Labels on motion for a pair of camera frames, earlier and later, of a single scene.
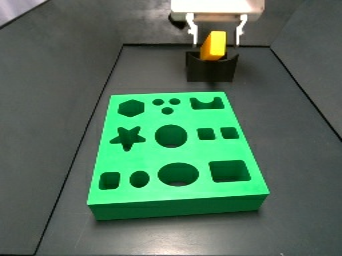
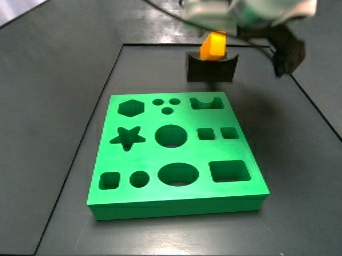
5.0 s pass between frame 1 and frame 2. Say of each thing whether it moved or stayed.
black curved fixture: stayed
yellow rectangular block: stayed
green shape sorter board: stayed
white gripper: moved
